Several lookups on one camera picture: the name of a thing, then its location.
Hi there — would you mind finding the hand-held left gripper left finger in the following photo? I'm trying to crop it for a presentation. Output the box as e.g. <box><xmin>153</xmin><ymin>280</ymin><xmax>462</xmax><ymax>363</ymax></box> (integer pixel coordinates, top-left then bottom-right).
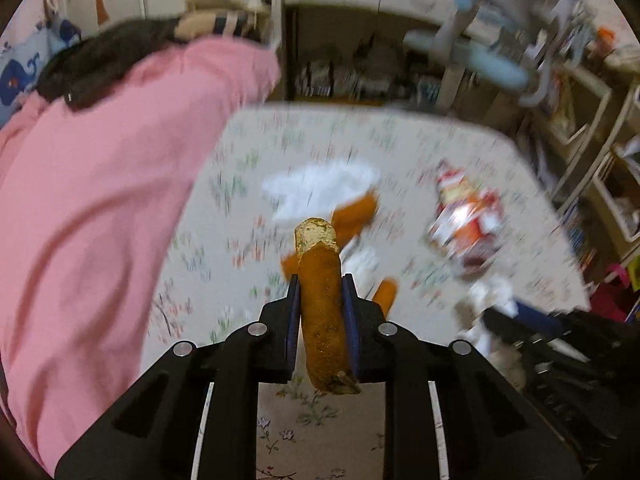
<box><xmin>54</xmin><ymin>274</ymin><xmax>302</xmax><ymax>480</ymax></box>

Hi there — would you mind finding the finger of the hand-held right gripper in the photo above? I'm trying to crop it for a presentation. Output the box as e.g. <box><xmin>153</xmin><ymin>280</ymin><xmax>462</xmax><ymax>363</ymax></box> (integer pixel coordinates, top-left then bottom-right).
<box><xmin>514</xmin><ymin>299</ymin><xmax>601</xmax><ymax>337</ymax></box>
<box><xmin>481</xmin><ymin>307</ymin><xmax>552</xmax><ymax>357</ymax></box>

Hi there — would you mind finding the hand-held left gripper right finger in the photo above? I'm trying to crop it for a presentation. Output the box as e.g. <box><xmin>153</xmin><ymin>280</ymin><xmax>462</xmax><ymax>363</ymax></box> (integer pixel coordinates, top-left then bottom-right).
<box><xmin>341</xmin><ymin>272</ymin><xmax>583</xmax><ymax>480</ymax></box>

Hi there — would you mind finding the orange toy carrot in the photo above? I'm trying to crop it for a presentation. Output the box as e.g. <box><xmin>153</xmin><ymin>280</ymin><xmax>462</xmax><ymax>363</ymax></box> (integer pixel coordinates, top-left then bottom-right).
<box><xmin>294</xmin><ymin>217</ymin><xmax>362</xmax><ymax>395</ymax></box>

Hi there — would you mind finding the orange peel piece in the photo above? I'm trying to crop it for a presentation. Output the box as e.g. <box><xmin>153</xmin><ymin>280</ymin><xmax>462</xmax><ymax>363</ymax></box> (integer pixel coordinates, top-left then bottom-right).
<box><xmin>330</xmin><ymin>192</ymin><xmax>379</xmax><ymax>241</ymax></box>
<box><xmin>372</xmin><ymin>277</ymin><xmax>399</xmax><ymax>318</ymax></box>

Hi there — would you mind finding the white paper tissue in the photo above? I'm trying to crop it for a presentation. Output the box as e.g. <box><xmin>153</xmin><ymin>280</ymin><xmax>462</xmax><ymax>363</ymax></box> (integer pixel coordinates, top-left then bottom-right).
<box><xmin>262</xmin><ymin>157</ymin><xmax>379</xmax><ymax>226</ymax></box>

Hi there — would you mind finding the pink plastic object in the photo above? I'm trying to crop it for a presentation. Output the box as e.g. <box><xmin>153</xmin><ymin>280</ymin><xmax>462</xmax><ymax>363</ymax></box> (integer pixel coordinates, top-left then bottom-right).
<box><xmin>606</xmin><ymin>259</ymin><xmax>640</xmax><ymax>307</ymax></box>

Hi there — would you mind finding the red snack wrapper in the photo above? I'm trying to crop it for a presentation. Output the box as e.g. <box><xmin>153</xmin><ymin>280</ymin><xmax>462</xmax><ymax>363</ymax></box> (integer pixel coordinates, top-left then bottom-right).
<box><xmin>425</xmin><ymin>160</ymin><xmax>503</xmax><ymax>268</ymax></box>

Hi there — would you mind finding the white bookshelf with books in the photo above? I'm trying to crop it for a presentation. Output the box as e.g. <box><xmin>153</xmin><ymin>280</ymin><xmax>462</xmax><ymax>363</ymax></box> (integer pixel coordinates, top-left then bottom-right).
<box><xmin>520</xmin><ymin>55</ymin><xmax>640</xmax><ymax>271</ymax></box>

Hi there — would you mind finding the pink blanket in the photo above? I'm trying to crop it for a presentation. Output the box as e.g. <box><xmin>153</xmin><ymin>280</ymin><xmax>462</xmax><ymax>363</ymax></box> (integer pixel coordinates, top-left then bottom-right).
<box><xmin>0</xmin><ymin>37</ymin><xmax>281</xmax><ymax>476</ymax></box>

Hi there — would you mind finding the blue grey desk chair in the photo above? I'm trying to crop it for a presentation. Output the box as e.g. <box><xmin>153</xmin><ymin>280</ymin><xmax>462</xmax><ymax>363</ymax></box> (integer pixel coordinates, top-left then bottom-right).
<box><xmin>402</xmin><ymin>0</ymin><xmax>596</xmax><ymax>111</ymax></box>

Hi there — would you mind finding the brown paper bag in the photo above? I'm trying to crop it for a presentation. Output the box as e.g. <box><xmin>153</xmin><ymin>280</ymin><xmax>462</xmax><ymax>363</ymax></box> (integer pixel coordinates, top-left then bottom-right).
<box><xmin>352</xmin><ymin>35</ymin><xmax>408</xmax><ymax>83</ymax></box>

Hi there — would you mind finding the striped pillow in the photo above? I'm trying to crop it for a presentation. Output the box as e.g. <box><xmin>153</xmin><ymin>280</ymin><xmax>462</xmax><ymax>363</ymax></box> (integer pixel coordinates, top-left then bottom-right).
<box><xmin>175</xmin><ymin>7</ymin><xmax>261</xmax><ymax>41</ymax></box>

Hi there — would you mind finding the black jacket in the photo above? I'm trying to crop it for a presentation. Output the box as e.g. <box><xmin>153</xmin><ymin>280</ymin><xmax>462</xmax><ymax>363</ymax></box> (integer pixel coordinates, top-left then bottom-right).
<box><xmin>37</xmin><ymin>16</ymin><xmax>193</xmax><ymax>111</ymax></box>

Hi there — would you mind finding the blue whale print bedding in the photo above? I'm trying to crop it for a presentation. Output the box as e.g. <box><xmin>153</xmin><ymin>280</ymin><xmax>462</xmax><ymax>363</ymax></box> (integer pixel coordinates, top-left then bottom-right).
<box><xmin>0</xmin><ymin>17</ymin><xmax>83</xmax><ymax>123</ymax></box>

